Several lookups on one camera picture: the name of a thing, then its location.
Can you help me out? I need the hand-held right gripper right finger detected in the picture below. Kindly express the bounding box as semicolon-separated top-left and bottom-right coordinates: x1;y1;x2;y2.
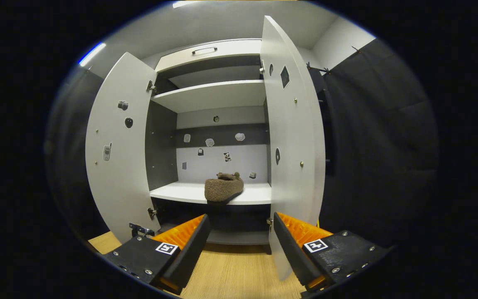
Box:
272;212;389;293

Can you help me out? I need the white shoe cabinet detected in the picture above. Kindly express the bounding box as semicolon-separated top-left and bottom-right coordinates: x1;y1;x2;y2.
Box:
85;15;327;283

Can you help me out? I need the black backdrop cloth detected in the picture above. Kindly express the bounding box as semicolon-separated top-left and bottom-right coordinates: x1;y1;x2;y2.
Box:
307;37;439;250

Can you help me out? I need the white shoe cabinet door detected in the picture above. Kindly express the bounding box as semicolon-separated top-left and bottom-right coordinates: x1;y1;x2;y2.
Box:
260;15;327;282
85;52;159;244

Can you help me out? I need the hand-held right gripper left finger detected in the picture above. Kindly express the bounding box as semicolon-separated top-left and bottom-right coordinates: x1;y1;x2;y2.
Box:
104;214;211;295

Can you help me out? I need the metal hinge bracket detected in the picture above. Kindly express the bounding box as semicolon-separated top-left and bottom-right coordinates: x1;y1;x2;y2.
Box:
129;223;155;237

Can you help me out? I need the brown fuzzy shoe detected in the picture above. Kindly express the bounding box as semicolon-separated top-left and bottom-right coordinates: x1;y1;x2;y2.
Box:
204;172;244;204

